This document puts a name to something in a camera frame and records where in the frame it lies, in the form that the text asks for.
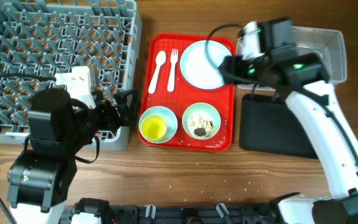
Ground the yellow plastic cup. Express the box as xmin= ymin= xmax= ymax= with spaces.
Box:
xmin=140 ymin=114 xmax=167 ymax=142

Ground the light green bowl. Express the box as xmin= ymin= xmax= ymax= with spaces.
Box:
xmin=182 ymin=102 xmax=221 ymax=140

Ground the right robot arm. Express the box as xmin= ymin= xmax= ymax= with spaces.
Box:
xmin=218 ymin=18 xmax=358 ymax=223

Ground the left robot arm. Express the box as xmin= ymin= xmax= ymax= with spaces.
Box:
xmin=7 ymin=88 xmax=138 ymax=223

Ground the black waste bin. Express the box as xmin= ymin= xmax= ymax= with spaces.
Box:
xmin=239 ymin=93 xmax=317 ymax=159

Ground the grey plastic dishwasher rack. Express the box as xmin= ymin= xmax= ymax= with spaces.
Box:
xmin=0 ymin=0 xmax=142 ymax=144

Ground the light blue bowl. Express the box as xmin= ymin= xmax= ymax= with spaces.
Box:
xmin=138 ymin=106 xmax=178 ymax=144

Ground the white plastic spoon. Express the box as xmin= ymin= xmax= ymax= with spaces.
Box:
xmin=148 ymin=50 xmax=166 ymax=94

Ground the red plastic tray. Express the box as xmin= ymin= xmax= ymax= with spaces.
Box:
xmin=138 ymin=33 xmax=235 ymax=152

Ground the white plastic fork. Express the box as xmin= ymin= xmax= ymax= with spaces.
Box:
xmin=167 ymin=49 xmax=179 ymax=92

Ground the light blue plate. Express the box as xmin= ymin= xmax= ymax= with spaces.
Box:
xmin=180 ymin=40 xmax=232 ymax=90

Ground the clear plastic storage bin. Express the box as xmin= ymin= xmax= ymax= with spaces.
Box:
xmin=235 ymin=23 xmax=348 ymax=93

